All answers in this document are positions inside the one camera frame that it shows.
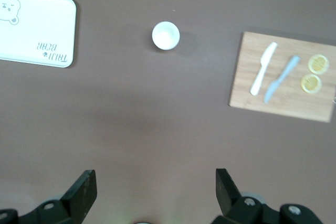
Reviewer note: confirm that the white plastic knife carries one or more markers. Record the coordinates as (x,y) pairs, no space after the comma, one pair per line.
(262,69)

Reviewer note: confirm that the yellow lemon slice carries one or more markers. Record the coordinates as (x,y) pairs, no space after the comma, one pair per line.
(311,83)
(318,64)

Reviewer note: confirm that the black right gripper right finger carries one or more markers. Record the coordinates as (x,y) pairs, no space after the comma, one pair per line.
(228,197)

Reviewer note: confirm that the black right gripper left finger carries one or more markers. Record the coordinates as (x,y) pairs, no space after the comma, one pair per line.
(78,197)

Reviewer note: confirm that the white plastic cup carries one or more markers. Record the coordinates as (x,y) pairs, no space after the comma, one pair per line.
(165,36)

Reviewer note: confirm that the bamboo cutting board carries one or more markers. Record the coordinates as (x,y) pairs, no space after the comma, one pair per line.
(286,98)

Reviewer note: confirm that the grey plastic knife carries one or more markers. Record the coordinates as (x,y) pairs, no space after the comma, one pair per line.
(281,79)

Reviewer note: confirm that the cream bear print tray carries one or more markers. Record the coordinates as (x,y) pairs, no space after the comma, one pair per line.
(39,24)

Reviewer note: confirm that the brown table mat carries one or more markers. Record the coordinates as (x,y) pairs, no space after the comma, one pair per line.
(157,116)

